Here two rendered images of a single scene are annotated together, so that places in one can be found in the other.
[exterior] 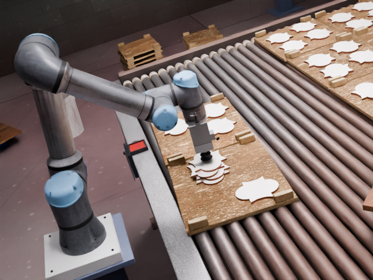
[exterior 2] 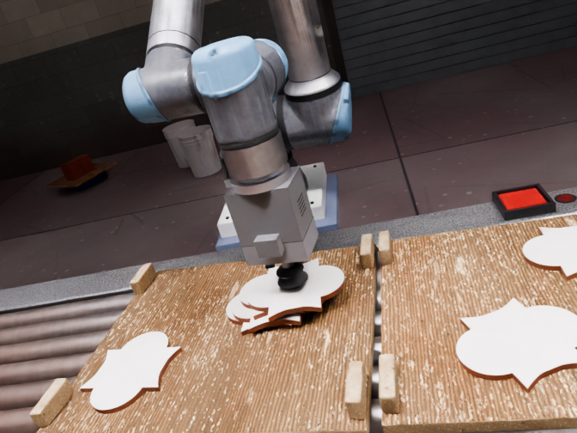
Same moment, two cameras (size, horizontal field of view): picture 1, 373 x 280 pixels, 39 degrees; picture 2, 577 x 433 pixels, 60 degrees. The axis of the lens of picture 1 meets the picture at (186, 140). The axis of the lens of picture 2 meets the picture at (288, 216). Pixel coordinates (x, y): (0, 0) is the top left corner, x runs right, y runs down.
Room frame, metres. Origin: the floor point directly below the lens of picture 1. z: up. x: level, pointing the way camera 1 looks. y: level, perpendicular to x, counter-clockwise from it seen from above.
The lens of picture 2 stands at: (1.77, -0.58, 1.35)
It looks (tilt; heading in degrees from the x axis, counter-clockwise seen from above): 26 degrees down; 111
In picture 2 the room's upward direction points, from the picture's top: 16 degrees counter-clockwise
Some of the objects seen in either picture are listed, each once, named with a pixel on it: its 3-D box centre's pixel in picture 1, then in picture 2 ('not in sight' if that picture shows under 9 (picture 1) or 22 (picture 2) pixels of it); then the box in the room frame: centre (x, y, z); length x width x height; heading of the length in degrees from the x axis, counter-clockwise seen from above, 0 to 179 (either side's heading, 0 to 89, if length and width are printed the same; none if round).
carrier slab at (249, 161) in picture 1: (226, 181); (228, 332); (1.45, -0.09, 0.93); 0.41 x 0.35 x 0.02; 3
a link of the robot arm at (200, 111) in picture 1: (193, 111); (252, 155); (1.55, -0.05, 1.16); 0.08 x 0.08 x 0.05
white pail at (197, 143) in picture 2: not in sight; (201, 151); (-0.22, 3.11, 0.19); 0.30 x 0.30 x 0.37
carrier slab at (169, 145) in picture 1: (198, 129); (554, 299); (1.87, -0.06, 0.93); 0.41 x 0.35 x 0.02; 4
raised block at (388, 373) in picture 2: (243, 135); (388, 382); (1.68, -0.21, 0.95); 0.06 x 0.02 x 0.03; 94
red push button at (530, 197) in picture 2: (137, 147); (522, 202); (1.88, 0.20, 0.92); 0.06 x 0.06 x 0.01; 8
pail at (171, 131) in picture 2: not in sight; (185, 143); (-0.52, 3.42, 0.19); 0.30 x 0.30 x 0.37
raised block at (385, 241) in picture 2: (174, 157); (385, 246); (1.66, 0.06, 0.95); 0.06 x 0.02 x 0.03; 94
